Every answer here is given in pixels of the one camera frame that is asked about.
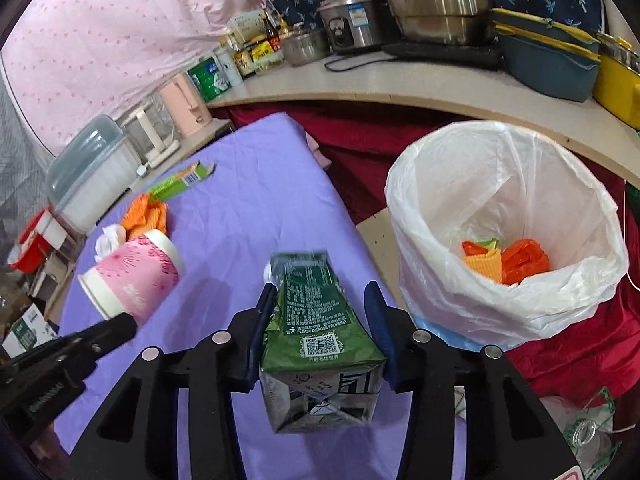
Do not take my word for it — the bin with white plastic liner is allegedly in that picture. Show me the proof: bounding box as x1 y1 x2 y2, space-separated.
385 120 630 356

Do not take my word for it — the clear plastic bottle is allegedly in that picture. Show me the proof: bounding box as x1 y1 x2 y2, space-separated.
567 417 613 456

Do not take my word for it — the white bottle blue label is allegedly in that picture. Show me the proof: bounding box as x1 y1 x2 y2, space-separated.
215 42 244 88

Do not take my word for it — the green tin can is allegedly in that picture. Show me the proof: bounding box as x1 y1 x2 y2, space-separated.
186 56 233 103

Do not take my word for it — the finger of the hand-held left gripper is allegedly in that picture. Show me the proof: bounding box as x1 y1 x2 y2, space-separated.
0 312 139 417

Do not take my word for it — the glass kettle white handle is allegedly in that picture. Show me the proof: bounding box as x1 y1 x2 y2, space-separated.
122 97 182 170

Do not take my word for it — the crinkled orange wrapper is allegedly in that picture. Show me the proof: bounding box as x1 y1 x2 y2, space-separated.
121 192 169 238

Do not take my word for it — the grey patterned cloth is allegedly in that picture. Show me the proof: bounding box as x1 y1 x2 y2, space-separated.
0 80 56 241

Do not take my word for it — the white green cardboard box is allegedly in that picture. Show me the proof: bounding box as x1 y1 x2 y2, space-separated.
1 305 58 358

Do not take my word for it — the pale pink cloth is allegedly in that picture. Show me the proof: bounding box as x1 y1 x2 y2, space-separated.
304 132 332 170

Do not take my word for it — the large steel steamer pot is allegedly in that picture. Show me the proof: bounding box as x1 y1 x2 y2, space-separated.
357 0 493 46

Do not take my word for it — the red cloth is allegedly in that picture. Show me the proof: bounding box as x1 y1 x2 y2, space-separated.
207 102 640 411

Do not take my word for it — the purple table cloth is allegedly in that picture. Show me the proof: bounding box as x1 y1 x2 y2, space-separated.
52 111 468 480

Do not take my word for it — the red plastic basin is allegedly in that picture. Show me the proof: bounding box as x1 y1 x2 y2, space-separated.
7 208 56 273

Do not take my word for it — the pink electric kettle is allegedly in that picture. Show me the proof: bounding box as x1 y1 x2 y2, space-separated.
159 72 213 138

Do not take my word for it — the orange plastic bag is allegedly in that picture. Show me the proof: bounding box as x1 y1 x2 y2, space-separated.
461 237 551 287

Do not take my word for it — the dark sauce bottle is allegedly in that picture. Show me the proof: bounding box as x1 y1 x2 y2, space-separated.
231 42 257 78

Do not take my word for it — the steel rice cooker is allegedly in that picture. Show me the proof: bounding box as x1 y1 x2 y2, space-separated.
316 0 401 55

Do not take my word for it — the white tissue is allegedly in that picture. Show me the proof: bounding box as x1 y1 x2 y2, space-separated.
94 224 128 263

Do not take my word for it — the yellow electric pot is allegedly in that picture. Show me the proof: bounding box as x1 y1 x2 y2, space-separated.
592 30 640 128

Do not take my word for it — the tan board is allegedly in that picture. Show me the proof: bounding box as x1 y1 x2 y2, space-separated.
356 207 408 306

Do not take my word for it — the yellow foam fruit net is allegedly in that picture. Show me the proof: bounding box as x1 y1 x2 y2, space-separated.
461 249 503 283

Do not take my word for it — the black induction cooker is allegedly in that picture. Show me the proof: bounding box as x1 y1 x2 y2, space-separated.
382 40 501 71

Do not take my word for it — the clear lidded plastic container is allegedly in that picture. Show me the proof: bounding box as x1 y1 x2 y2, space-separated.
46 114 142 233

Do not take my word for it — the pale green box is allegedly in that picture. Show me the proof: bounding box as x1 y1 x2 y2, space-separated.
227 10 268 43

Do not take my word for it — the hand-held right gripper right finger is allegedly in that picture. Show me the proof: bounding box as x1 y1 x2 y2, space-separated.
363 280 583 480

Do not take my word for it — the black power cable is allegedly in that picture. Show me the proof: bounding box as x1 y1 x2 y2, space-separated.
324 51 396 72

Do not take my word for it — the pink dotted curtain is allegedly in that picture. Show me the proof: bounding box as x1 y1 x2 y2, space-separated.
0 0 268 158

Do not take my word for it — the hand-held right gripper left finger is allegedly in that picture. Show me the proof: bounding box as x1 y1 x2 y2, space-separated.
67 282 281 480

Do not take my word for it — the small steel pot with lid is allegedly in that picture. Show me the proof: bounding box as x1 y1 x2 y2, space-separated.
280 25 331 67

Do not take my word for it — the curved beige counter board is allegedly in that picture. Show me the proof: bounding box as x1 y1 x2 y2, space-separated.
205 55 640 191

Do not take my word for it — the white plastic jar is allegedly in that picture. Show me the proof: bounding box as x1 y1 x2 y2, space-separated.
42 212 71 242

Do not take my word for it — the green milk carton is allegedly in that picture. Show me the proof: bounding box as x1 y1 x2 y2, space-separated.
258 250 388 435

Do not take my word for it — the teal basin yellow rim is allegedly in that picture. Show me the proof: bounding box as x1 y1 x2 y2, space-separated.
491 7 601 43
492 22 601 57
495 35 601 103

